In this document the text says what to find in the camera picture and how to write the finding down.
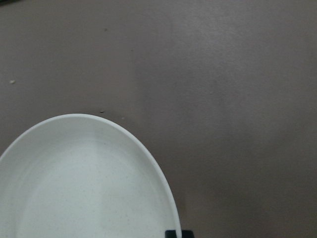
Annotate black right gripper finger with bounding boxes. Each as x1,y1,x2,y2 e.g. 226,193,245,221
165,230,195,238

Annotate round white plate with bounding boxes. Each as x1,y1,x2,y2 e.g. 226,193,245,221
0,114,182,238

